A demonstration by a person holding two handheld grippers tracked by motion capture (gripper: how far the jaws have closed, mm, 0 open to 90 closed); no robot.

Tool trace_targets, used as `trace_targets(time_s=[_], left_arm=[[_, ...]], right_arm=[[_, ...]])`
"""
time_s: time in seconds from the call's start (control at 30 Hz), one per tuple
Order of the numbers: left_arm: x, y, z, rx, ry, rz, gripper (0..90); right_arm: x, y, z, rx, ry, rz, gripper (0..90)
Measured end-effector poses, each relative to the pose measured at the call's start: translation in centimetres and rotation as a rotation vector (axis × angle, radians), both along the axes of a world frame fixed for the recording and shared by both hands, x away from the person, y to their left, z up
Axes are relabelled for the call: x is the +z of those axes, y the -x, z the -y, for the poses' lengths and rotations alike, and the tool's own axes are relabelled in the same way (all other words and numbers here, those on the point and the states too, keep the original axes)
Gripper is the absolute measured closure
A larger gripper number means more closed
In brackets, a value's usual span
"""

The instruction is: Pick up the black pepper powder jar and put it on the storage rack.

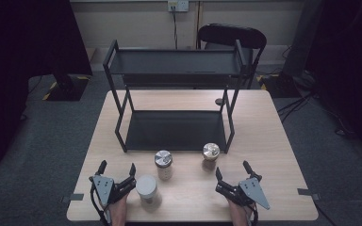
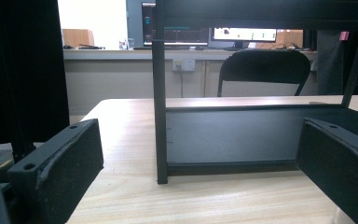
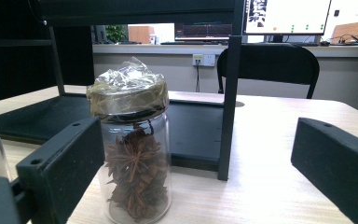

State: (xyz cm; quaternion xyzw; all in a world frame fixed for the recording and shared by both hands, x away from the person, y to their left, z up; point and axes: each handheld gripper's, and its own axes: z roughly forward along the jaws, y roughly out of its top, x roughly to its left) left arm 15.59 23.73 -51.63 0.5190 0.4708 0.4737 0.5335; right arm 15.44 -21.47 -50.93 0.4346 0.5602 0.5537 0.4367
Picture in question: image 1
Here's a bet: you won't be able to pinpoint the black metal shelf rack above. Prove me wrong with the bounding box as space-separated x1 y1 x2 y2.
102 39 250 154

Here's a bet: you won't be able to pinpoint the grey tape strip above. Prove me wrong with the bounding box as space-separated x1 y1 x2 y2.
60 193 85 203
296 187 321 202

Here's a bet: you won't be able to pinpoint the black floor cables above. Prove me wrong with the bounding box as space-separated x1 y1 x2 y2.
276 89 316 124

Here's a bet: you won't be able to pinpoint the dark curtain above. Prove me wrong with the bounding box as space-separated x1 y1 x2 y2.
304 0 362 165
0 0 94 173

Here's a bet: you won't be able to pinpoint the hand-held gripper cable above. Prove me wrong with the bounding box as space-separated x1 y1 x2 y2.
89 184 111 226
248 202 260 226

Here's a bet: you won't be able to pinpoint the white wall power outlet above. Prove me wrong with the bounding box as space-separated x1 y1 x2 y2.
167 0 190 13

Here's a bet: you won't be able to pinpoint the person's left hand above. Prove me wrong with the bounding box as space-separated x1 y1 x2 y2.
107 193 130 226

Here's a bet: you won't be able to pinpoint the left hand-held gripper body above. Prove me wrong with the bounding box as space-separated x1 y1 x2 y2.
89 173 138 208

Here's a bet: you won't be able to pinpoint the silver lid jar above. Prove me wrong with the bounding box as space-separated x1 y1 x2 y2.
154 150 173 182

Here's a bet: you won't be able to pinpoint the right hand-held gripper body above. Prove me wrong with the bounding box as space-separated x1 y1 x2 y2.
214 177 272 211

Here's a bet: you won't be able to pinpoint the person's right hand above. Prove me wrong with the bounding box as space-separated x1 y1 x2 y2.
227 199 255 226

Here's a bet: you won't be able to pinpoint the black chair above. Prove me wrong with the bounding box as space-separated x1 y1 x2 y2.
196 23 268 90

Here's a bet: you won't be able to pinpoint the black wall outlet cable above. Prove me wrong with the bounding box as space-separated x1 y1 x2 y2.
171 5 179 51

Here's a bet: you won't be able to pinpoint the white lid jar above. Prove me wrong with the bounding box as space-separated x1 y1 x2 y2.
135 174 158 205

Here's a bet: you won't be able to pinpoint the left hand-held gripper cable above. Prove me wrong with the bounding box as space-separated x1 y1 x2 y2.
89 184 111 226

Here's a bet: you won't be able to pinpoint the right hand-held gripper cable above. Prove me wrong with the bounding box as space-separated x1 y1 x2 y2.
248 202 260 226

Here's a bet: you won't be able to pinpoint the black stand base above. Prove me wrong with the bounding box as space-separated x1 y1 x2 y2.
256 73 302 99
41 73 91 103

